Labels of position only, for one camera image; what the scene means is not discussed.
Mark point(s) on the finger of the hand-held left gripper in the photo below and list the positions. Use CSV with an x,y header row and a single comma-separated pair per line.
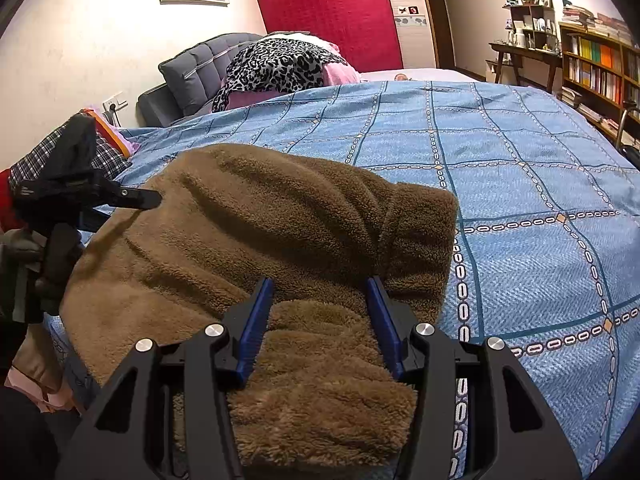
x,y
94,220
132,197

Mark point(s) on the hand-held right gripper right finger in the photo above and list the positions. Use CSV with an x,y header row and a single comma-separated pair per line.
x,y
382,310

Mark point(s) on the stack of books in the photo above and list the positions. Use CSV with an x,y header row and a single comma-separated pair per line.
x,y
597,19

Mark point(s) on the red mattress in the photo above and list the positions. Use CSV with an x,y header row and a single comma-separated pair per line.
x,y
335,15

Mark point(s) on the wooden desk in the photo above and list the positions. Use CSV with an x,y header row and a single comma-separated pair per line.
x,y
525,55

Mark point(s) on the person's left hand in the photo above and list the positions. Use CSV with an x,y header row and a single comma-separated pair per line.
x,y
20,249

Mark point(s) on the wooden bookshelf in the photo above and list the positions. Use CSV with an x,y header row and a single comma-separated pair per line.
x,y
595,75

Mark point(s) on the leopard print cloth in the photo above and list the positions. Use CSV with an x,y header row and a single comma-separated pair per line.
x,y
280,67

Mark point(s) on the blue checked blanket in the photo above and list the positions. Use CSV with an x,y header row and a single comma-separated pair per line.
x,y
525,185

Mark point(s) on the dark metal frame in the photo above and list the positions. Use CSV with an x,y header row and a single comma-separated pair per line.
x,y
627,125

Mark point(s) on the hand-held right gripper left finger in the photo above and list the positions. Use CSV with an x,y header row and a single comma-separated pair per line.
x,y
260,310

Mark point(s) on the beige cloth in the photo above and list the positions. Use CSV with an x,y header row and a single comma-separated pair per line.
x,y
37,360

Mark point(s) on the pale pink bed sheet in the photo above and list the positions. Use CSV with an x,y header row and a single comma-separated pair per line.
x,y
435,75

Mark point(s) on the white wall socket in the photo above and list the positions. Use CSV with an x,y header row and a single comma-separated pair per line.
x,y
115,101

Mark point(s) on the grey tufted armchair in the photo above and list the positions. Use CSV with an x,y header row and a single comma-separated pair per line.
x,y
195,72

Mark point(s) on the red cloth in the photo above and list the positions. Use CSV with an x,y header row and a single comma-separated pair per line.
x,y
6,200

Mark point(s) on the brown fleece towel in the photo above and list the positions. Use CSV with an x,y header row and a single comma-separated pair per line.
x,y
250,220

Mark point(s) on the wooden desk shelf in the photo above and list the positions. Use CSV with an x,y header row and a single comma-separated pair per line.
x,y
532,20

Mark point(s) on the dark plaid pillow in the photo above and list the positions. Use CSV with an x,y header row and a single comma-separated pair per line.
x,y
107,157

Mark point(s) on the pink pillow with orange trim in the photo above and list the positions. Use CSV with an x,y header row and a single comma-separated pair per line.
x,y
117,137

